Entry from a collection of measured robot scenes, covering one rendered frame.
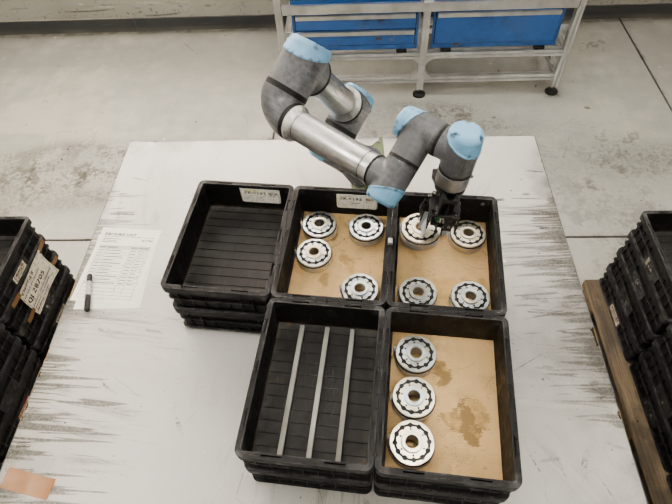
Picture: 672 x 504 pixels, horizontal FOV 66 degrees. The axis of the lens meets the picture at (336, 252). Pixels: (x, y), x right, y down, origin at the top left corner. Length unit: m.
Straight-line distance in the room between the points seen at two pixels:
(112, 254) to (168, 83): 2.13
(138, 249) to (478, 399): 1.18
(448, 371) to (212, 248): 0.77
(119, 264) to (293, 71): 0.90
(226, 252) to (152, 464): 0.61
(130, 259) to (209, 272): 0.37
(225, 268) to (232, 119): 1.95
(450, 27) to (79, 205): 2.30
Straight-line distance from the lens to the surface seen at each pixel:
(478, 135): 1.11
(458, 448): 1.29
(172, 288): 1.43
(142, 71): 4.03
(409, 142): 1.13
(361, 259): 1.51
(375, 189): 1.14
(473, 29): 3.29
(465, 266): 1.53
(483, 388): 1.35
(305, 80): 1.34
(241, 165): 2.02
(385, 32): 3.22
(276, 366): 1.36
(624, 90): 3.84
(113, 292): 1.78
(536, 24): 3.37
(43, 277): 2.39
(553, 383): 1.56
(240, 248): 1.58
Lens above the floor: 2.05
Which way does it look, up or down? 53 degrees down
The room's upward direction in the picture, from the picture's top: 4 degrees counter-clockwise
